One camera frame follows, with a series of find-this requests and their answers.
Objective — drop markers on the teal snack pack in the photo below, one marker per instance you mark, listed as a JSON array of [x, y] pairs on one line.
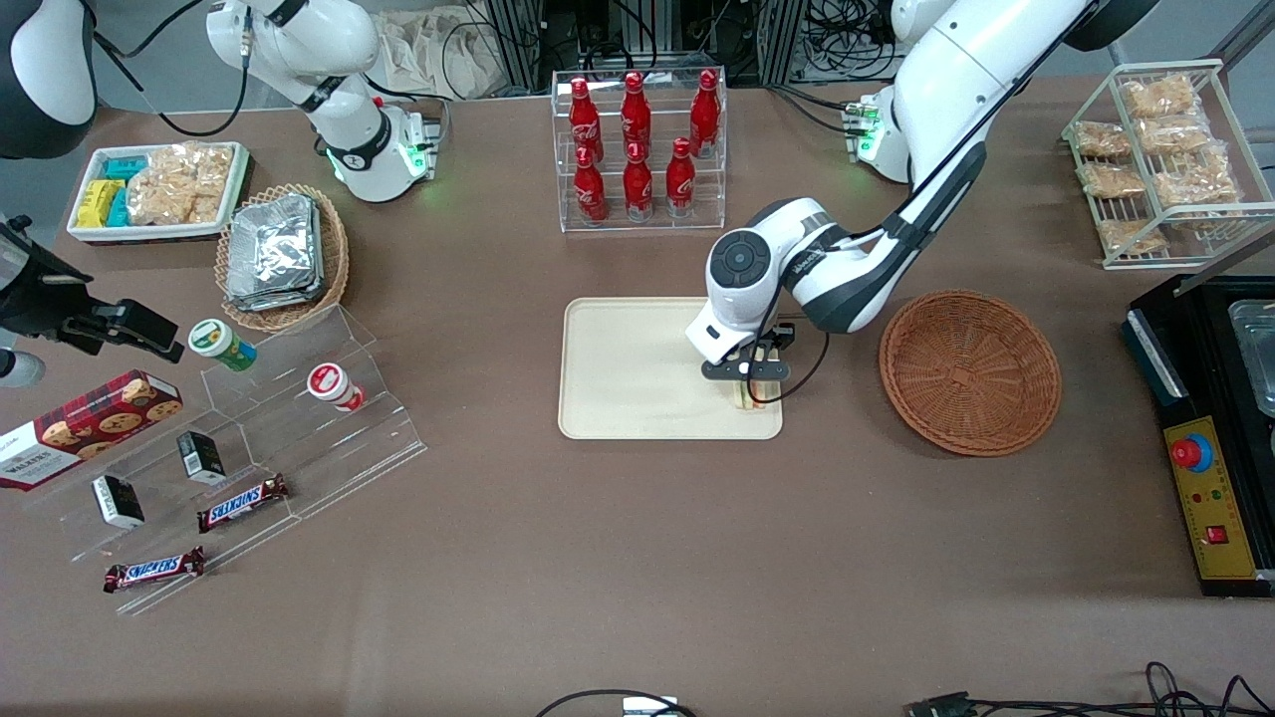
[[125, 166], [119, 209]]

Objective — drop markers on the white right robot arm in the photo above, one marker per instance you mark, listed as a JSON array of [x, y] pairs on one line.
[[359, 139]]

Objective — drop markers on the small white device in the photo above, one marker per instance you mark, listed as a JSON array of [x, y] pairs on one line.
[[649, 707]]

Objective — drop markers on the round brown wicker basket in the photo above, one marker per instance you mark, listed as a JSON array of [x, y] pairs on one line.
[[971, 373]]

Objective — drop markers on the aluminium frame post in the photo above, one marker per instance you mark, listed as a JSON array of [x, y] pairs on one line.
[[516, 45], [782, 40]]

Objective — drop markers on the light oval wicker basket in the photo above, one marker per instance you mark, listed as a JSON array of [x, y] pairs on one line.
[[334, 259]]

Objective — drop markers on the yellow snack pack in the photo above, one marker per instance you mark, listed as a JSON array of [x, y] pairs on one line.
[[95, 202]]

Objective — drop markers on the red tartan cookie box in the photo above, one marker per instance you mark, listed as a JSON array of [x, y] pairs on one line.
[[90, 423]]

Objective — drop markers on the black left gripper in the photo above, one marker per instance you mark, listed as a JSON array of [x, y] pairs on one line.
[[780, 337]]

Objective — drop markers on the silver foil packs stack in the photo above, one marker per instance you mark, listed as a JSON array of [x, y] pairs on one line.
[[274, 249]]

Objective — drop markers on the red chips can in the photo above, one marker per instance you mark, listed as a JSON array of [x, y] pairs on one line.
[[334, 386]]

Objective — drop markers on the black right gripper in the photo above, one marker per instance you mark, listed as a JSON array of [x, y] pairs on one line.
[[38, 299]]

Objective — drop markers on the red emergency stop button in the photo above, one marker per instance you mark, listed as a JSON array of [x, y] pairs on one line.
[[1190, 453]]

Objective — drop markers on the red cola bottle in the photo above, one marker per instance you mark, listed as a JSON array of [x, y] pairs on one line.
[[590, 194], [582, 115], [636, 115], [705, 112], [638, 189], [680, 184]]

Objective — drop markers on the black machine with yellow panel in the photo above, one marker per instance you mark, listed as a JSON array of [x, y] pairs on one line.
[[1205, 518]]

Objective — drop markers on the clear acrylic bottle rack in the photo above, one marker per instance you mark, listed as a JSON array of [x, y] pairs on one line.
[[647, 227]]

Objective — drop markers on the white rectangular snack tray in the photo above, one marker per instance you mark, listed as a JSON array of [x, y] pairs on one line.
[[90, 234]]

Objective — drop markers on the clear bag of fried snacks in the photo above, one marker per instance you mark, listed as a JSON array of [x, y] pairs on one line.
[[1173, 134], [1157, 97], [1101, 139], [1195, 179], [1113, 180], [1131, 237]]

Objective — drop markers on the small black box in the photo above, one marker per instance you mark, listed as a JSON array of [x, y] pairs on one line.
[[118, 501], [202, 456]]

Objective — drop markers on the brown Snickers bar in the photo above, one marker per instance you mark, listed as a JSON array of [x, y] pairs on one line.
[[154, 570], [242, 503]]

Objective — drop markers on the clear bag of crackers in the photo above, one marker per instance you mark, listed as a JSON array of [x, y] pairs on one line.
[[184, 184]]

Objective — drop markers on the triangular sandwich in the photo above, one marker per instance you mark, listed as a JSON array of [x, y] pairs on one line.
[[759, 401]]

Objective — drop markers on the steel pan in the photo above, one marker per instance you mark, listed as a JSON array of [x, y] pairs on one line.
[[1257, 358]]

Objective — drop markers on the green chips can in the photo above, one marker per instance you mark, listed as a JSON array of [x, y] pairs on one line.
[[221, 344]]

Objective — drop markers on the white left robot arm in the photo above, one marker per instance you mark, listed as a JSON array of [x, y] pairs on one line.
[[946, 100]]

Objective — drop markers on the clear acrylic stepped display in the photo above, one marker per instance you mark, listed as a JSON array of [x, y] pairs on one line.
[[329, 458]]

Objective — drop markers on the beige cloth bag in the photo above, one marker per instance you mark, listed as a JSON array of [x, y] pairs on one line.
[[438, 55]]

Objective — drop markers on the beige plastic tray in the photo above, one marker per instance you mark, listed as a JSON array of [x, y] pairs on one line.
[[628, 368]]

